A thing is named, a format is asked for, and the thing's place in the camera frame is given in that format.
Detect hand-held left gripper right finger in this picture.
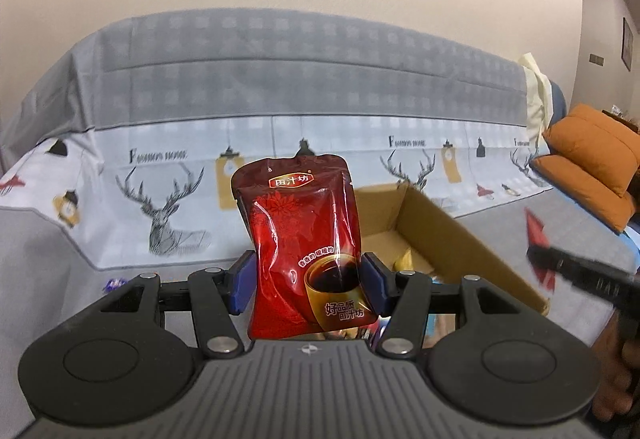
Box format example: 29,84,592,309
361,251,521,360

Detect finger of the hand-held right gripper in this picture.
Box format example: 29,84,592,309
526,244,640,307

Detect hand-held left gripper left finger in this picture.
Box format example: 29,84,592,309
97,251,257,360

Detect small red snack packet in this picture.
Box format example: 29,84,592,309
524,208,559,292

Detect red drink pouch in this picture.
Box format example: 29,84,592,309
230,153,379,341

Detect brown cardboard box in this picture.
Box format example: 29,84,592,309
352,182,551,320

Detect person's right hand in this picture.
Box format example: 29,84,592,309
592,311,640,424

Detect orange cushion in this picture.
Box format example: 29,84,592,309
530,154,637,235
542,103,640,198

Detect small blue wrapped candy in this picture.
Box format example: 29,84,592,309
101,276,132,295

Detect grey printed sofa cover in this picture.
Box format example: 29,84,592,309
0,11,640,425

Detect small framed wall picture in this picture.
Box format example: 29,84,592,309
621,17,635,70

